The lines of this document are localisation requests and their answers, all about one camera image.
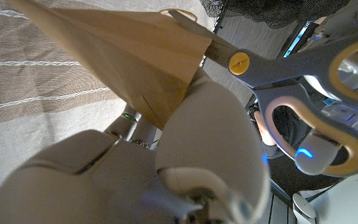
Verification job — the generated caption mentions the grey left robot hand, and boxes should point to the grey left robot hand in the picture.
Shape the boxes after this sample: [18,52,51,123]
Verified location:
[294,0,358,177]

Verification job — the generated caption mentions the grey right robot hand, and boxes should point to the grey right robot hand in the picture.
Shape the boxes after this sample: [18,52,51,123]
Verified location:
[0,67,272,224]

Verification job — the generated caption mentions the grey orange-handled scissors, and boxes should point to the grey orange-handled scissors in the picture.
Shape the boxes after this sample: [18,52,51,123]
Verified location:
[168,9,358,178]

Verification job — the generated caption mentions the brown paper bag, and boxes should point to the brown paper bag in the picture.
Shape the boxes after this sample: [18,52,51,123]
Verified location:
[7,0,213,130]

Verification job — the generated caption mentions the black mesh netting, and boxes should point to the black mesh netting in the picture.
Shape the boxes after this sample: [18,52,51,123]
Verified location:
[200,0,351,29]

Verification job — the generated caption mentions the person in dark clothes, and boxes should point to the person in dark clothes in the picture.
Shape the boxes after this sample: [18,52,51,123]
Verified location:
[249,104,347,190]

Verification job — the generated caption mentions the striped beige curtain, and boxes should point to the striped beige curtain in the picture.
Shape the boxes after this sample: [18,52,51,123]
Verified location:
[0,0,217,195]

